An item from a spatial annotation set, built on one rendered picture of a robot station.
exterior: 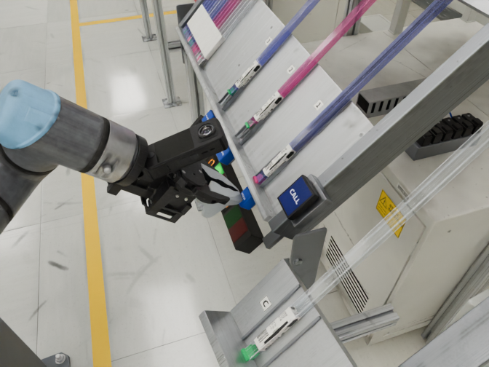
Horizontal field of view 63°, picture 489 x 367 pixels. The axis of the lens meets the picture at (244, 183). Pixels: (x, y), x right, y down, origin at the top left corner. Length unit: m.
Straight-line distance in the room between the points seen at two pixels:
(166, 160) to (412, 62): 0.88
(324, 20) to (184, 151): 1.76
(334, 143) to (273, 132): 0.13
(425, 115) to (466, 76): 0.06
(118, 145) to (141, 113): 1.58
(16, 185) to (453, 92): 0.54
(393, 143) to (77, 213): 1.33
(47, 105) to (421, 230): 0.67
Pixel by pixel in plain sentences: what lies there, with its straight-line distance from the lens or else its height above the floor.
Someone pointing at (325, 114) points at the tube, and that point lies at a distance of 0.61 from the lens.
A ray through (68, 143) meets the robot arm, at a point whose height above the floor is 0.90.
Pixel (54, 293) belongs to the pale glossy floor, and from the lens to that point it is 1.49.
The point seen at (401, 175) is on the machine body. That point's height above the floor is 0.62.
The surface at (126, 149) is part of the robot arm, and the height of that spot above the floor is 0.86.
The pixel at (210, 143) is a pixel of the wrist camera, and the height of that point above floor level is 0.85.
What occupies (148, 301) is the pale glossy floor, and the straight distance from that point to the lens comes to 1.38.
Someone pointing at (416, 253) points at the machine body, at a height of 0.52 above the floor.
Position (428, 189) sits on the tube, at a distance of 0.41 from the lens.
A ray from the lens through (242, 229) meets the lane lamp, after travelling 0.66.
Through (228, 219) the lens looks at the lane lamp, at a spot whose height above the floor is 0.65.
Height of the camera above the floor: 1.19
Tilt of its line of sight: 46 degrees down
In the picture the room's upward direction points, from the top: straight up
